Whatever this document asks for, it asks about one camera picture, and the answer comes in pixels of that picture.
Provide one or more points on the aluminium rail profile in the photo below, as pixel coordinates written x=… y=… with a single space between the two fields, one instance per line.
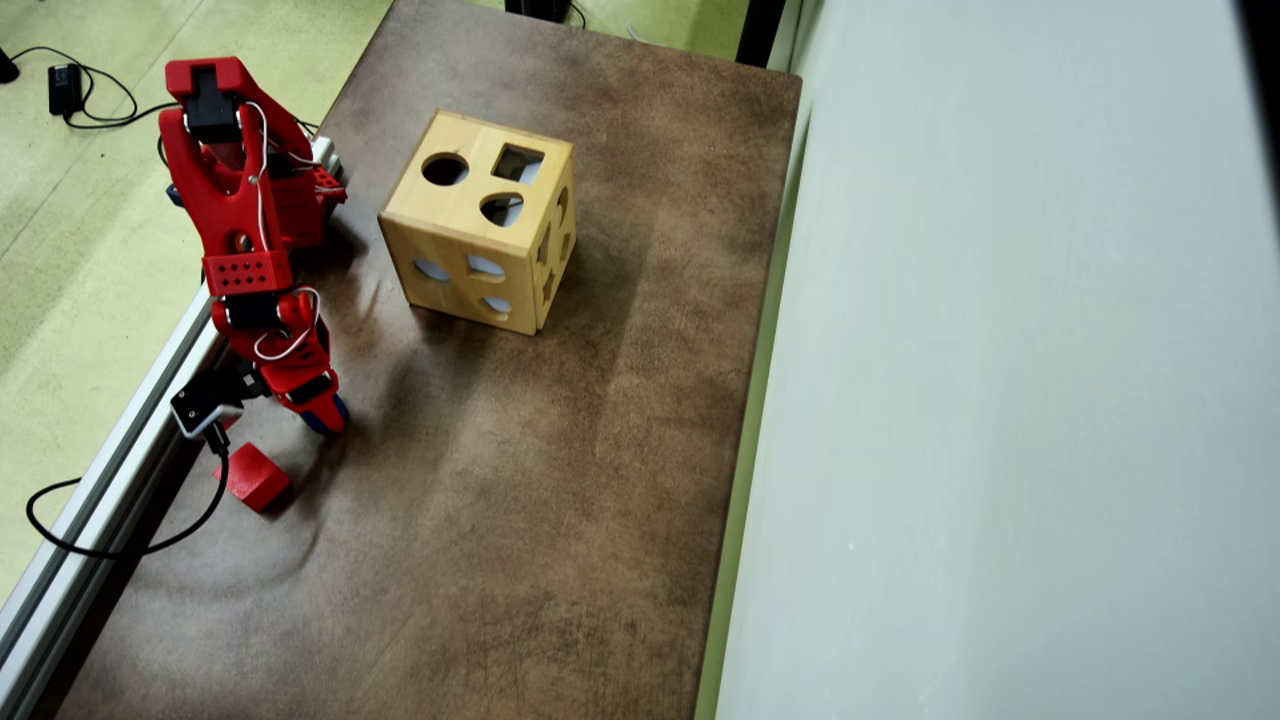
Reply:
x=100 y=480

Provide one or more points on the red cube block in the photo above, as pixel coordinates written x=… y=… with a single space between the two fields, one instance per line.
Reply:
x=255 y=478

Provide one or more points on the black floor object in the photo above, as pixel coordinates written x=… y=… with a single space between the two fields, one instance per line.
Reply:
x=538 y=8

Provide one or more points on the black vertical post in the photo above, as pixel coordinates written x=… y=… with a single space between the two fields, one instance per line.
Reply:
x=762 y=30

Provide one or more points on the blue cylinder block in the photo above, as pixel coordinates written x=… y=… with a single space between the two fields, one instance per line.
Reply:
x=318 y=426

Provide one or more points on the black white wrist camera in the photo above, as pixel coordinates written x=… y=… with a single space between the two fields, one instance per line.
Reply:
x=200 y=405

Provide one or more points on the black power adapter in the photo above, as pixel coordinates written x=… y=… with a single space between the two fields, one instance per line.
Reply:
x=64 y=88

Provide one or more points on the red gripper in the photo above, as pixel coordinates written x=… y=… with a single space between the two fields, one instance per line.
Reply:
x=313 y=391

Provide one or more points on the wooden shape sorter box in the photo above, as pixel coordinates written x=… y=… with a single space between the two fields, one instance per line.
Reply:
x=440 y=215

